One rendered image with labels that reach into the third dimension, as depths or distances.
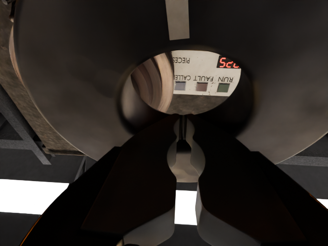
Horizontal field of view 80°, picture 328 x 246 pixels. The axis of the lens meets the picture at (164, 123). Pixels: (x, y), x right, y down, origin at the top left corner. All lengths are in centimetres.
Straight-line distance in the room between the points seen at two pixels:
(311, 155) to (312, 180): 326
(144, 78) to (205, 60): 25
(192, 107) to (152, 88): 32
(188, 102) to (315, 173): 918
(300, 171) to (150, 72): 917
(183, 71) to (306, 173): 910
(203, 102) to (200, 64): 19
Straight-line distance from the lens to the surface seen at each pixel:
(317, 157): 650
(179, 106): 85
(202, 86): 76
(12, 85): 104
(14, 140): 673
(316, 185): 951
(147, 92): 57
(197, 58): 70
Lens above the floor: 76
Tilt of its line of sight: 47 degrees up
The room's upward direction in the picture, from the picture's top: 179 degrees counter-clockwise
